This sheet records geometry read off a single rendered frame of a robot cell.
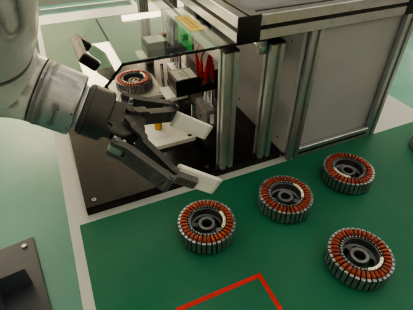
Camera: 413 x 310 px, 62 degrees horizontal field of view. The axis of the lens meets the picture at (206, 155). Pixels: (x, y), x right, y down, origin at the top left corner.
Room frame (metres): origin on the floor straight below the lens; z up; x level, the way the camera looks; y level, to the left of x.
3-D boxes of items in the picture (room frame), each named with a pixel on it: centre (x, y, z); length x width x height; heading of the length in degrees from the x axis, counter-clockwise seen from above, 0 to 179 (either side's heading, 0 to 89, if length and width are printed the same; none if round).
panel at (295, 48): (0.96, -0.06, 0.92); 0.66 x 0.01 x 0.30; 24
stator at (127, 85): (0.97, 0.22, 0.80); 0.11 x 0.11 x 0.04
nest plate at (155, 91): (0.97, 0.22, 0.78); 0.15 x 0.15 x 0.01; 24
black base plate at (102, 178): (0.86, 0.16, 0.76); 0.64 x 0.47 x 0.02; 24
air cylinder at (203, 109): (0.80, -0.01, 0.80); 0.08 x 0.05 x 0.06; 24
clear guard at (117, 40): (0.67, 0.09, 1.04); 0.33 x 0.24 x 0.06; 114
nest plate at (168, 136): (0.74, 0.13, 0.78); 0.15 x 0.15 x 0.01; 24
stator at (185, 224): (0.43, 0.00, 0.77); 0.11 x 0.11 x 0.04
